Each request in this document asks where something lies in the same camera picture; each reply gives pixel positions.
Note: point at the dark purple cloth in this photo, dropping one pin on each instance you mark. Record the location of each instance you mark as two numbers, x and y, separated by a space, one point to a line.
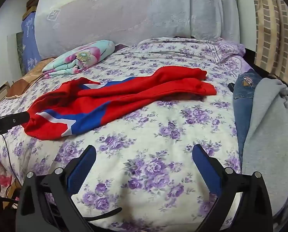
121 46

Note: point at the brown pillow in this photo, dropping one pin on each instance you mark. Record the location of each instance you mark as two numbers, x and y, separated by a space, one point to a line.
20 84

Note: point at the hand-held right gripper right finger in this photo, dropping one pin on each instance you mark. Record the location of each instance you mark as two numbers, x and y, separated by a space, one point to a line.
207 171

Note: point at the blue jeans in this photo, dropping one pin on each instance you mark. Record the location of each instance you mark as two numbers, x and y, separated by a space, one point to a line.
242 101

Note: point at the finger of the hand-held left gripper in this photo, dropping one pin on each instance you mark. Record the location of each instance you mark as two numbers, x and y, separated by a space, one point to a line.
11 122

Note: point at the brick patterned curtain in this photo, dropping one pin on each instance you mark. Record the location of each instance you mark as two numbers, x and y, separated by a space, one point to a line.
269 29

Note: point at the red pants with blue stripe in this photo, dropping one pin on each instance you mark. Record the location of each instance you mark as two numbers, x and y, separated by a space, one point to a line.
134 94

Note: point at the purple floral bedsheet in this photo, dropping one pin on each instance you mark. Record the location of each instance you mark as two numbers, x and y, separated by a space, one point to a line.
146 137

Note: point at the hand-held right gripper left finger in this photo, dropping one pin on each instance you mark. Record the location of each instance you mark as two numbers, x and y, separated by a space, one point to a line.
82 171

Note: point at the lavender headboard cover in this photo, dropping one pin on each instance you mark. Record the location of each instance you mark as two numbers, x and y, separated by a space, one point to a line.
134 12

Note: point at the black bed frame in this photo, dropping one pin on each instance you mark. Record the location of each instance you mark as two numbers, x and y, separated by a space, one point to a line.
260 69

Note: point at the blue printed cushion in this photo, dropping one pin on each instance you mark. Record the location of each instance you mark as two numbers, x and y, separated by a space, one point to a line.
29 43

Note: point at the folded floral blanket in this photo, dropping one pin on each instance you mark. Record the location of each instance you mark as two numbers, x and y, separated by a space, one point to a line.
81 55

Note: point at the brown cardboard box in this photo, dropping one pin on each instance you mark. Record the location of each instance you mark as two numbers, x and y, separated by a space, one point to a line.
32 8

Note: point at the grey sweatshirt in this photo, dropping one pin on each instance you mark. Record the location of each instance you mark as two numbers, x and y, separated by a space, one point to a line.
267 130

